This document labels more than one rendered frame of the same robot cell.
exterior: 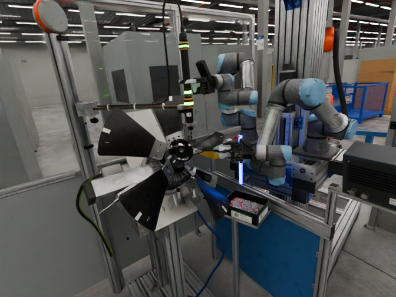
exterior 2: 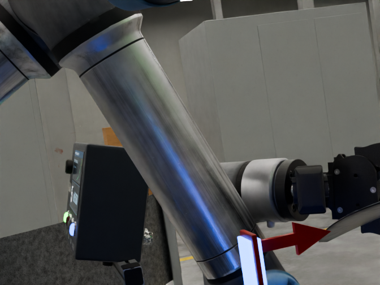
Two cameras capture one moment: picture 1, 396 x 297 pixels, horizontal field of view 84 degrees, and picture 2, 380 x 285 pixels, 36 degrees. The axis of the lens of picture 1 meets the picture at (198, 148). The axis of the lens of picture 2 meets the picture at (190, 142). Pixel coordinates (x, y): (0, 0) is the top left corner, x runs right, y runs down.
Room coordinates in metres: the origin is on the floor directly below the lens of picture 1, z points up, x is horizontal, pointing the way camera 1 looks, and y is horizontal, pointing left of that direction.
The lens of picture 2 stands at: (1.66, -0.15, 1.28)
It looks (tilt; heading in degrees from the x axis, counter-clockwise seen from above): 3 degrees down; 200
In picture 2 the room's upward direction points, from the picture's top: 9 degrees counter-clockwise
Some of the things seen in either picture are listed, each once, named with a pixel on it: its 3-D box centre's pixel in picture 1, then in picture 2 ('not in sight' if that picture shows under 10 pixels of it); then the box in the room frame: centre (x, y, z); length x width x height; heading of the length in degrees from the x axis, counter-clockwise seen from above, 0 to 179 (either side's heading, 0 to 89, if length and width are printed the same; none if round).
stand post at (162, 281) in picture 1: (155, 228); not in sight; (1.26, 0.33, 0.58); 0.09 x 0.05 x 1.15; 125
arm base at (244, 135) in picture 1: (248, 132); not in sight; (1.67, -0.40, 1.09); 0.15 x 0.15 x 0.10
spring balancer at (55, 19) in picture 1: (50, 17); not in sight; (1.31, 0.70, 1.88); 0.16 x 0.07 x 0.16; 160
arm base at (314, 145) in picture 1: (316, 142); not in sight; (1.32, -0.75, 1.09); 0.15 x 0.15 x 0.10
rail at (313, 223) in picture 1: (254, 195); not in sight; (1.19, -0.33, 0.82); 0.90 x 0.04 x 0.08; 35
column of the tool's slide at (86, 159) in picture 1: (93, 187); not in sight; (1.31, 0.70, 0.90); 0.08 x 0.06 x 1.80; 160
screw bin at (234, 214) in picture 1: (244, 206); not in sight; (1.03, -0.23, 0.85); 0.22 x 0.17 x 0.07; 51
